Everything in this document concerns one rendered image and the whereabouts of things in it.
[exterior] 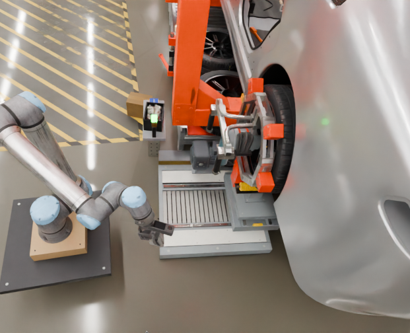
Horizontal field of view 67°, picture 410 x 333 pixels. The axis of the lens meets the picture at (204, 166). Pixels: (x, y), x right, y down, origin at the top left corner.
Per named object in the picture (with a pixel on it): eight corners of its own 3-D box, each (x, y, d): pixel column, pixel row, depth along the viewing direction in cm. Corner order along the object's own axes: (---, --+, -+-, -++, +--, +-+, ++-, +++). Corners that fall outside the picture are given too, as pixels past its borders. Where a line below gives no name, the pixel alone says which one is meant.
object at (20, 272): (16, 306, 193) (-3, 293, 169) (28, 220, 227) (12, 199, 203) (115, 288, 206) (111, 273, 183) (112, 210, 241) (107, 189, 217)
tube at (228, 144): (260, 149, 166) (265, 135, 158) (225, 148, 163) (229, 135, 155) (253, 125, 177) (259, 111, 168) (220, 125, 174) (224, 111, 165)
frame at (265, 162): (255, 201, 194) (283, 143, 151) (245, 201, 193) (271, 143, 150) (239, 137, 226) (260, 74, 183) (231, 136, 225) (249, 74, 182)
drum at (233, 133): (257, 155, 190) (263, 140, 179) (223, 155, 186) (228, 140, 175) (252, 139, 198) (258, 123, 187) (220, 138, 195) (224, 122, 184)
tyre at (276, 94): (298, 215, 191) (341, 127, 147) (261, 216, 187) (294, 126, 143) (269, 147, 239) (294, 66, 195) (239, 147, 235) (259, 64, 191)
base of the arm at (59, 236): (41, 248, 178) (35, 241, 170) (36, 219, 188) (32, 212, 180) (75, 237, 185) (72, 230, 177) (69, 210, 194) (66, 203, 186)
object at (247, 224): (277, 230, 239) (281, 224, 232) (232, 232, 233) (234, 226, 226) (263, 177, 269) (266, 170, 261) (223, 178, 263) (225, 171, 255)
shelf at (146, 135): (165, 141, 235) (165, 138, 233) (142, 141, 232) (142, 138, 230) (164, 103, 261) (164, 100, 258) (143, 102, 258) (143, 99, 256)
